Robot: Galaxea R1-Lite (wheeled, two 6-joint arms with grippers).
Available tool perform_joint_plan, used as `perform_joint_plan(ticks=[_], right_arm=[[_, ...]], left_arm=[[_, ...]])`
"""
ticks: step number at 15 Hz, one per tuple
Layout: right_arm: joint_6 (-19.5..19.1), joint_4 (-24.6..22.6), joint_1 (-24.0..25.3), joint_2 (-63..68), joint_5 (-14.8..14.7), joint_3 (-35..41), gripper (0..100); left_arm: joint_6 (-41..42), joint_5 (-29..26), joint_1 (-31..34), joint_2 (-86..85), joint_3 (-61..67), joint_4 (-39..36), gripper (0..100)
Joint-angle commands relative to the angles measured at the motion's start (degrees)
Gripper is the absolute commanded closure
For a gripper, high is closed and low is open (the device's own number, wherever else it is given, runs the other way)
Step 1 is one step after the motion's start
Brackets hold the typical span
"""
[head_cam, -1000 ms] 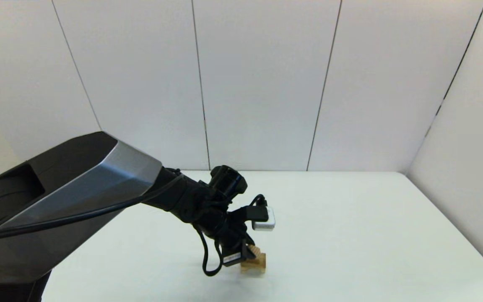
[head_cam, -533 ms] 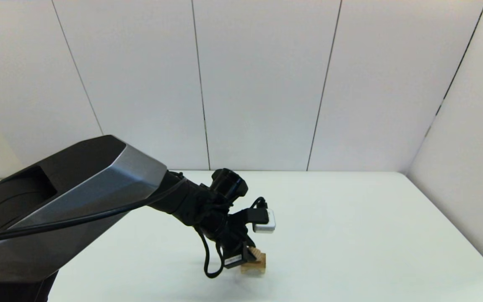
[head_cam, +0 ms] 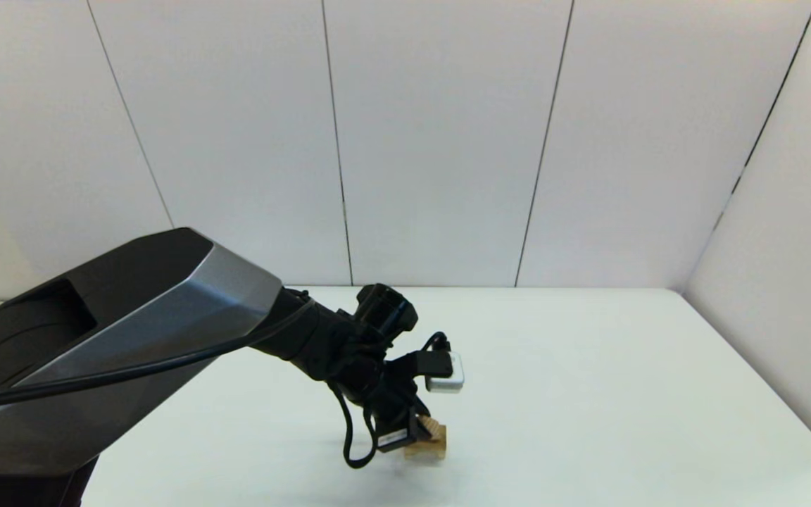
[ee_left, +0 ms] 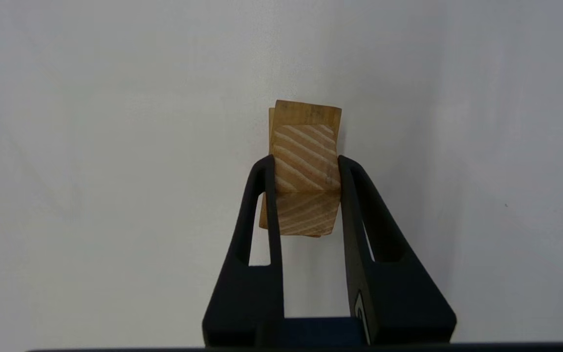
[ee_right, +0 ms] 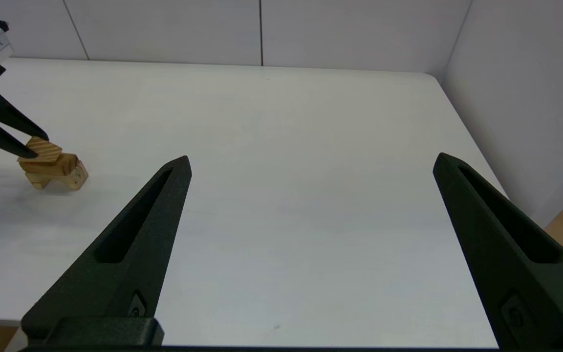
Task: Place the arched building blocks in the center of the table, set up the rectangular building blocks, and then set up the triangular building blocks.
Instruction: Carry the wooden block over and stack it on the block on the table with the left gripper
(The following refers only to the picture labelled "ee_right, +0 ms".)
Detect triangular wooden building block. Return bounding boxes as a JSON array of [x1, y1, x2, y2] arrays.
[[17, 136, 63, 164]]

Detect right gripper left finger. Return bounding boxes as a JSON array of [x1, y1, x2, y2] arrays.
[[21, 155, 193, 349]]

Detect arched wooden building block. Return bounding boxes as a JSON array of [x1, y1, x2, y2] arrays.
[[25, 161, 89, 192]]

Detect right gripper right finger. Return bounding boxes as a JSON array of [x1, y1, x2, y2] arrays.
[[433, 152, 563, 350]]

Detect rectangular wooden building block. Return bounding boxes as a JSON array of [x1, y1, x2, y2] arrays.
[[18, 153, 80, 177]]

